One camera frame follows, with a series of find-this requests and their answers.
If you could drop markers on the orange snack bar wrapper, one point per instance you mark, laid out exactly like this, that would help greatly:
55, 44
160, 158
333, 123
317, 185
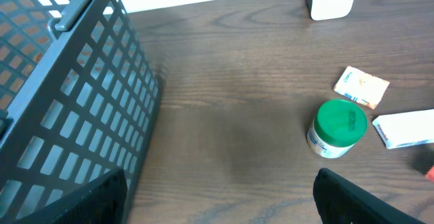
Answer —
429, 175

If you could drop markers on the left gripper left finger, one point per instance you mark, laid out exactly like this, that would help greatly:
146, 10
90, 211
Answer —
100, 201

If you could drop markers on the green lidded jar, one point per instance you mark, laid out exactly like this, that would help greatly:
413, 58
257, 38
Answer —
336, 128

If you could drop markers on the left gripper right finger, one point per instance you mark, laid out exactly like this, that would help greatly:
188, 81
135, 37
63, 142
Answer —
340, 201

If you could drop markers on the small orange box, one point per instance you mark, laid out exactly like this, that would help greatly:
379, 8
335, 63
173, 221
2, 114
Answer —
361, 87

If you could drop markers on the white green box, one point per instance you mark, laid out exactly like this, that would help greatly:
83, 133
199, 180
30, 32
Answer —
405, 129

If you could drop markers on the grey plastic basket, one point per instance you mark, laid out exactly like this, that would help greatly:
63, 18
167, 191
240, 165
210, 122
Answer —
78, 98

